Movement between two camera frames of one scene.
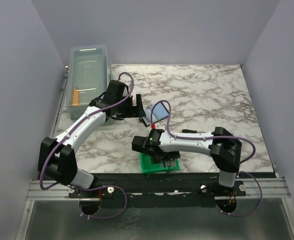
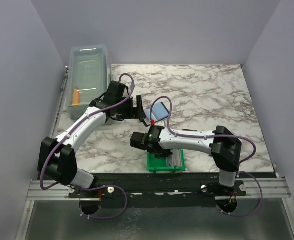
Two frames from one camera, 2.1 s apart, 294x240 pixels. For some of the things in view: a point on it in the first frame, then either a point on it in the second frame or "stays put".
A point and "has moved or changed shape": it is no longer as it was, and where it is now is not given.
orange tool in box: (76, 98) stays put
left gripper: (132, 112) stays put
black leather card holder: (159, 112) stays put
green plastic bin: (146, 166) has moved or changed shape
